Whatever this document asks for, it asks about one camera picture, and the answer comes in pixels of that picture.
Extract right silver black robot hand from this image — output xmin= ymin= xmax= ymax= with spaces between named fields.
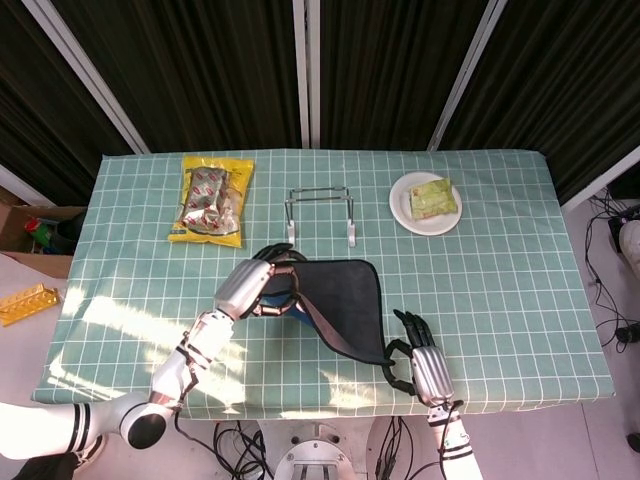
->
xmin=380 ymin=308 xmax=456 ymax=409

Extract white round plate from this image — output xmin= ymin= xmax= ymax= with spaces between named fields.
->
xmin=388 ymin=171 xmax=463 ymax=237

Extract white partition post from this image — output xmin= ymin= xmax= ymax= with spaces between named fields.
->
xmin=22 ymin=0 xmax=151 ymax=155
xmin=427 ymin=0 xmax=509 ymax=152
xmin=292 ymin=0 xmax=322 ymax=149
xmin=559 ymin=144 xmax=640 ymax=217
xmin=0 ymin=163 xmax=56 ymax=209

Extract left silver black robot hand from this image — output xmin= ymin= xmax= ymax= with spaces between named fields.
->
xmin=213 ymin=243 xmax=306 ymax=321

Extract black curtain panel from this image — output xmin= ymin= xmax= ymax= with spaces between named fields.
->
xmin=438 ymin=0 xmax=640 ymax=206
xmin=49 ymin=0 xmax=304 ymax=154
xmin=318 ymin=0 xmax=487 ymax=151
xmin=0 ymin=0 xmax=135 ymax=207

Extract brown cardboard box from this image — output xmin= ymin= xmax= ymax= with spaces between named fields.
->
xmin=0 ymin=202 xmax=87 ymax=280

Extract yellow snack bag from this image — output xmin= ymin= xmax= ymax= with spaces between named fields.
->
xmin=166 ymin=153 xmax=256 ymax=250

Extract yellow plastic rack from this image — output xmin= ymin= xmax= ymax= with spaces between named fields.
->
xmin=0 ymin=282 xmax=62 ymax=328

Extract thin black floor cables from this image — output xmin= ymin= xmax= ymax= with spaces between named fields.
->
xmin=582 ymin=187 xmax=640 ymax=347

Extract dark grey cloth mat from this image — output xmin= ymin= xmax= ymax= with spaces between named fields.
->
xmin=259 ymin=258 xmax=396 ymax=366

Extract metal wire rack stand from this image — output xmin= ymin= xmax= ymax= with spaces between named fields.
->
xmin=283 ymin=186 xmax=358 ymax=250

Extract white shoe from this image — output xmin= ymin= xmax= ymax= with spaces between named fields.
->
xmin=618 ymin=219 xmax=640 ymax=274

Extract black cable bundle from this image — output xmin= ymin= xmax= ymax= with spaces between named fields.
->
xmin=374 ymin=417 xmax=416 ymax=480
xmin=212 ymin=422 xmax=275 ymax=480

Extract green wrapped sandwich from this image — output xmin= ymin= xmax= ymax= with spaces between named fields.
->
xmin=408 ymin=177 xmax=462 ymax=221

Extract red green item in box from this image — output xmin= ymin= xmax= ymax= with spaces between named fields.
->
xmin=24 ymin=217 xmax=57 ymax=251

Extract green checked tablecloth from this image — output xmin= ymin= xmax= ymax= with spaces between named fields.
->
xmin=30 ymin=147 xmax=617 ymax=419

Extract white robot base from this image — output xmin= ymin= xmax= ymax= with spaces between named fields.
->
xmin=273 ymin=422 xmax=371 ymax=480

